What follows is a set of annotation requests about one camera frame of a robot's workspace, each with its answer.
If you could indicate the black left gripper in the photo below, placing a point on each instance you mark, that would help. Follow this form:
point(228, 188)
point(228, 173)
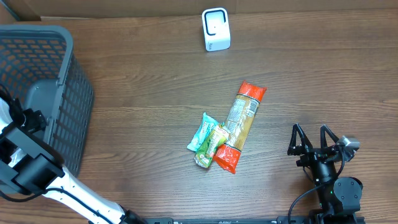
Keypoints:
point(30, 116)

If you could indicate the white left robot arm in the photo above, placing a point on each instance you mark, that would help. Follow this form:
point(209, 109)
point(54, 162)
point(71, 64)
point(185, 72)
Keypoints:
point(33, 168)

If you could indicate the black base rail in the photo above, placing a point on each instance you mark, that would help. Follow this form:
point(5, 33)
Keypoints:
point(278, 220)

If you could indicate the white barcode scanner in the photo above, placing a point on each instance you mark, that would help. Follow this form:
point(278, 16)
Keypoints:
point(216, 29)

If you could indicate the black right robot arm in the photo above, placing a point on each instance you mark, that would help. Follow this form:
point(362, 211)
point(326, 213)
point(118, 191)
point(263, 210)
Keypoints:
point(339, 197)

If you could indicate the green tea packet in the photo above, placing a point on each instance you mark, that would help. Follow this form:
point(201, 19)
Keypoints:
point(205, 153)

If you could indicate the grey plastic mesh basket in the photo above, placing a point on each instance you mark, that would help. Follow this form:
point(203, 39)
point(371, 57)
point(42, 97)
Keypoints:
point(38, 67)

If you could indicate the teal snack packet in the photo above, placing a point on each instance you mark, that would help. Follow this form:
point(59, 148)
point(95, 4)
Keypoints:
point(207, 125)

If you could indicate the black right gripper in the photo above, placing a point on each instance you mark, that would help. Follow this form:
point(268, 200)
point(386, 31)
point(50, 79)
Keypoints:
point(315, 154)

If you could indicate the orange spaghetti packet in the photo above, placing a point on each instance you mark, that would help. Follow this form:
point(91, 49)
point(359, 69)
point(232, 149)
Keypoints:
point(238, 123)

